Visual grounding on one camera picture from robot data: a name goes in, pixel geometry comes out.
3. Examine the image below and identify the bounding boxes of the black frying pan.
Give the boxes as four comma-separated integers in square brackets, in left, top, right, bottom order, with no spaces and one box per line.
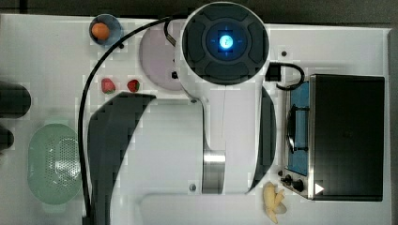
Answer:
[0,82,31,118]

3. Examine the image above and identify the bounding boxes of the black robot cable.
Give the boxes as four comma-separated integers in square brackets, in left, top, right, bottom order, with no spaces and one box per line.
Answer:
[77,16,189,225]

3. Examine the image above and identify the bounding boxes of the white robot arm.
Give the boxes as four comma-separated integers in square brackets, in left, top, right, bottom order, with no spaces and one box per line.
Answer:
[88,2,274,225]

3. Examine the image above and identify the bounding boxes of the red strawberry toy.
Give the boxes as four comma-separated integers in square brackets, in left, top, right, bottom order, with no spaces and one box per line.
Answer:
[127,80,140,93]

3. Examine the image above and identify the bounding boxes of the pink strawberry toy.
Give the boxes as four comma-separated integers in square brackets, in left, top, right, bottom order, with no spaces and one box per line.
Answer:
[101,78,115,94]

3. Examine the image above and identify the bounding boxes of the lavender plate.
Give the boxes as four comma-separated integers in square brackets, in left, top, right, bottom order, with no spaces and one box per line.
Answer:
[139,22,182,92]

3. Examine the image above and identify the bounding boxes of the orange fruit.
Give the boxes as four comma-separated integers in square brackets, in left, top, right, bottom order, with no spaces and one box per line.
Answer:
[91,22,110,40]

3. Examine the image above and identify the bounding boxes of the peeled banana toy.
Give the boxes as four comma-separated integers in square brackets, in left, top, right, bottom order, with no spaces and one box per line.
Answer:
[263,182,287,224]

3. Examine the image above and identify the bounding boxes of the blue bowl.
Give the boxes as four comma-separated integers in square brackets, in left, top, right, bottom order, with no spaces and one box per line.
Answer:
[89,14,123,46]

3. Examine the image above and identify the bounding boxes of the green colander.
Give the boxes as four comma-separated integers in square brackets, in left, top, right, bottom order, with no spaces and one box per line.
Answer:
[27,119,82,214]

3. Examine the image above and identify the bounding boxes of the black toaster oven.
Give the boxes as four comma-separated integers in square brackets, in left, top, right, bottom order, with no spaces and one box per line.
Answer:
[280,74,385,202]

